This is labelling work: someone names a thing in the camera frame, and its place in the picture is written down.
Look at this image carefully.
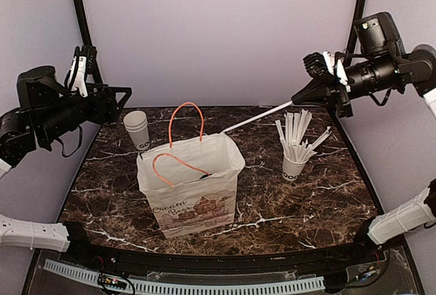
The white cup holding straws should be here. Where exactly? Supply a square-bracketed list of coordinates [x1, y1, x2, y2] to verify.
[282, 155, 306, 182]

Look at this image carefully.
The right black frame post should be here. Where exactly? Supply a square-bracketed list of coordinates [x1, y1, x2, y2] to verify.
[327, 0, 372, 115]

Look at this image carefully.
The white slotted cable duct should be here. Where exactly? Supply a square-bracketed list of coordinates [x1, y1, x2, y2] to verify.
[44, 259, 325, 294]

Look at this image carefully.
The black frame post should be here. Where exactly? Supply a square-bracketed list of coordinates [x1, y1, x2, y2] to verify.
[73, 0, 106, 103]
[327, 0, 372, 115]

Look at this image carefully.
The single white straw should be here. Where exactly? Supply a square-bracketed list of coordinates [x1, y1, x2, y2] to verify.
[221, 101, 294, 134]

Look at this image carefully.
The stack of white paper cups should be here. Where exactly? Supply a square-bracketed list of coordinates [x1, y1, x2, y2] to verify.
[123, 110, 150, 151]

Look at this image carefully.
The white paper takeout bag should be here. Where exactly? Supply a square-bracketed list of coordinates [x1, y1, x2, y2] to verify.
[136, 102, 246, 240]

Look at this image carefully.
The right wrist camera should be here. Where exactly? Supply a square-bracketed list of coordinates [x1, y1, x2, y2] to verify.
[303, 51, 348, 86]

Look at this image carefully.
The left black frame post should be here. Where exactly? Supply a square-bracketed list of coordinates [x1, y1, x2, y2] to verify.
[73, 0, 106, 103]

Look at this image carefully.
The bundle of white wrapped straws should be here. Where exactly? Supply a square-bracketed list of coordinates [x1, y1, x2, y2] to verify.
[275, 109, 332, 164]

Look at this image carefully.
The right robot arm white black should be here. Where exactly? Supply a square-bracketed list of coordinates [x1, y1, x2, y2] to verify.
[292, 12, 435, 264]

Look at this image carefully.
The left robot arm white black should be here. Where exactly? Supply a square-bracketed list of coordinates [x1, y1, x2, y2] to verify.
[1, 65, 132, 265]

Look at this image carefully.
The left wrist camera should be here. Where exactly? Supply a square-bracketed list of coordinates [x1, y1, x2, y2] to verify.
[64, 45, 97, 97]

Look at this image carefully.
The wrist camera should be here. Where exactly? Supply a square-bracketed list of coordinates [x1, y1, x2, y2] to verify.
[303, 51, 348, 86]
[64, 45, 97, 97]

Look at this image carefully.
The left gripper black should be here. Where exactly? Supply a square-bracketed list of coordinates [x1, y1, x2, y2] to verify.
[37, 81, 131, 143]

